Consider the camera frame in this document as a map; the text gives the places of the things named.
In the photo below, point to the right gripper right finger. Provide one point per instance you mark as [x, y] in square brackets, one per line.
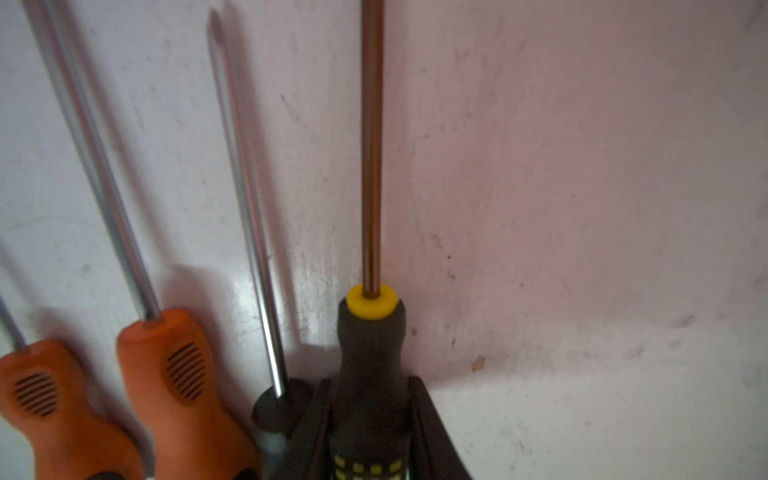
[433, 455]

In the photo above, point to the black yellow dotted screwdriver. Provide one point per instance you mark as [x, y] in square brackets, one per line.
[369, 435]

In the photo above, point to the black yellow-tip screwdriver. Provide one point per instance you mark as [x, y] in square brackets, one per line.
[278, 410]

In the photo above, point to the small orange screwdriver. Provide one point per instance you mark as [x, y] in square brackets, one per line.
[44, 396]

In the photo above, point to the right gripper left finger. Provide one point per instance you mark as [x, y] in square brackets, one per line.
[307, 454]

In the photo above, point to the orange screwdriver long shaft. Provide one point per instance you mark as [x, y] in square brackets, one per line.
[166, 360]

